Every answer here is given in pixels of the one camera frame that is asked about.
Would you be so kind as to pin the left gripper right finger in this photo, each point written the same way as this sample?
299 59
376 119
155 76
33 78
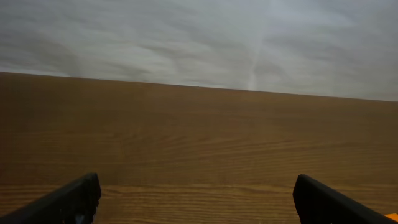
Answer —
323 205

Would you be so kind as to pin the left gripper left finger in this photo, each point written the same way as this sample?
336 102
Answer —
62 205

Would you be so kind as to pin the orange cube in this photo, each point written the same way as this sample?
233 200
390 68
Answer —
393 216

